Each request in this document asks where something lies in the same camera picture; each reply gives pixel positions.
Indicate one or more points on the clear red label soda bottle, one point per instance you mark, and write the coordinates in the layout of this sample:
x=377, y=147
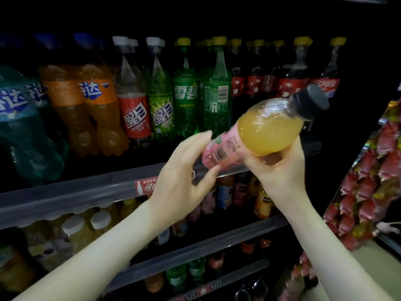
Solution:
x=133, y=109

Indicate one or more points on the person's right forearm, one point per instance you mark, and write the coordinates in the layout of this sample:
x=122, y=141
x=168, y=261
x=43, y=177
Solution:
x=332, y=254

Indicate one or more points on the hanging strip of red packets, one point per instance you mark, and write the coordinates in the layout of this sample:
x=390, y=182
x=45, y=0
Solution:
x=366, y=191

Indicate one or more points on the red price tag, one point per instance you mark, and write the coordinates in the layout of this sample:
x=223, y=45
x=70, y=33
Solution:
x=146, y=185

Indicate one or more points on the dark grey store shelving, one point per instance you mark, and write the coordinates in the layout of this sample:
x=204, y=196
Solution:
x=62, y=197

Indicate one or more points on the person's right hand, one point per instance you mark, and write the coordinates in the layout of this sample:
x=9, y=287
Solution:
x=282, y=178

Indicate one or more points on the pink label juice bottle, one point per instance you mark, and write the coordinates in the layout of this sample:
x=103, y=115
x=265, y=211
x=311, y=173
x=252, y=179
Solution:
x=269, y=128

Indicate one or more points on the person's left hand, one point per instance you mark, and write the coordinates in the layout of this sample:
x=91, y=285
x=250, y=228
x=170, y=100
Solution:
x=178, y=191

